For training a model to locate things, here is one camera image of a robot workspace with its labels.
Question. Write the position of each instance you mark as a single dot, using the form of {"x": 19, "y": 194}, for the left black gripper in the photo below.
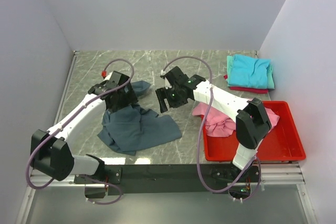
{"x": 126, "y": 98}

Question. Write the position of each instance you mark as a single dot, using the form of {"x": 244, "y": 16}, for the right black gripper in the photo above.
{"x": 163, "y": 100}

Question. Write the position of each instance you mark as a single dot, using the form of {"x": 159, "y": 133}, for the slate blue t shirt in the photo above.
{"x": 134, "y": 128}

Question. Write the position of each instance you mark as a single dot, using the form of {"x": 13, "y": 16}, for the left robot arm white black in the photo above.
{"x": 50, "y": 152}

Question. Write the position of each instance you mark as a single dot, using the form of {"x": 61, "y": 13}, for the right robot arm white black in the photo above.
{"x": 250, "y": 116}

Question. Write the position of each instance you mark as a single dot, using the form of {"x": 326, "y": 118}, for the pink t shirt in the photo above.
{"x": 218, "y": 124}

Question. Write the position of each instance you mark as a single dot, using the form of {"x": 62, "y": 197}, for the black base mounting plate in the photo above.
{"x": 169, "y": 178}

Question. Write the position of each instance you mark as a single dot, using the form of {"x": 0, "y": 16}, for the crimson folded t shirt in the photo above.
{"x": 257, "y": 84}

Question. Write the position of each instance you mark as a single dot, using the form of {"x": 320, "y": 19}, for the cyan folded t shirt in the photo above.
{"x": 249, "y": 70}

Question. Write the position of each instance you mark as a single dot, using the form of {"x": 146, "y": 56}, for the teal green folded t shirt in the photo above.
{"x": 271, "y": 77}

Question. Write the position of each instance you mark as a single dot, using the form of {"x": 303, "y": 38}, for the red plastic bin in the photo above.
{"x": 281, "y": 144}

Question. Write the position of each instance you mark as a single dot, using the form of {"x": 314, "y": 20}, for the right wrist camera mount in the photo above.
{"x": 163, "y": 76}

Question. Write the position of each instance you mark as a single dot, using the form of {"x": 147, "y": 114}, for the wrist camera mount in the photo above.
{"x": 105, "y": 75}
{"x": 163, "y": 76}

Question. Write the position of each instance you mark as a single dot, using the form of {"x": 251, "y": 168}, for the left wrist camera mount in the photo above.
{"x": 105, "y": 75}

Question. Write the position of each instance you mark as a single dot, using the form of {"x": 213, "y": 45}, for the aluminium extrusion rail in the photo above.
{"x": 277, "y": 201}

